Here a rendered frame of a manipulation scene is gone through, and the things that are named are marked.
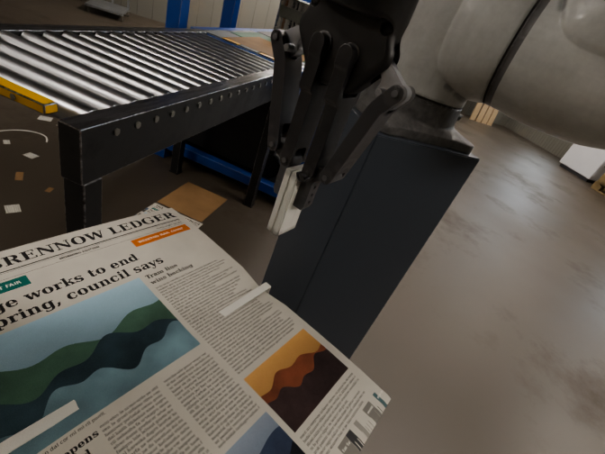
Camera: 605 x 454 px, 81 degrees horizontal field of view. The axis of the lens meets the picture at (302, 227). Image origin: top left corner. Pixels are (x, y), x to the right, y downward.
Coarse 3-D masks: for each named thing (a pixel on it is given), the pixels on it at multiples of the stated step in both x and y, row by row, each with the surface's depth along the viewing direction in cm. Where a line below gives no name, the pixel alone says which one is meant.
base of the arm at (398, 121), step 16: (368, 96) 55; (416, 96) 50; (400, 112) 52; (416, 112) 51; (432, 112) 51; (448, 112) 52; (384, 128) 49; (400, 128) 50; (416, 128) 51; (432, 128) 52; (448, 128) 54; (432, 144) 54; (448, 144) 55; (464, 144) 55
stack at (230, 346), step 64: (0, 256) 34; (64, 256) 37; (128, 256) 39; (192, 256) 43; (0, 320) 29; (64, 320) 31; (128, 320) 33; (192, 320) 35; (256, 320) 38; (0, 384) 26; (64, 384) 27; (128, 384) 29; (192, 384) 30; (256, 384) 32; (320, 384) 34; (0, 448) 23; (64, 448) 24; (128, 448) 25; (192, 448) 26; (256, 448) 28; (320, 448) 29
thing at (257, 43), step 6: (240, 42) 185; (246, 42) 190; (252, 42) 197; (258, 42) 204; (264, 42) 210; (270, 42) 218; (252, 48) 183; (258, 48) 189; (264, 48) 195; (270, 48) 202; (270, 54) 185
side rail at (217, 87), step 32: (160, 96) 89; (192, 96) 96; (224, 96) 113; (256, 96) 140; (64, 128) 64; (96, 128) 67; (128, 128) 75; (160, 128) 87; (192, 128) 102; (64, 160) 68; (96, 160) 71; (128, 160) 80
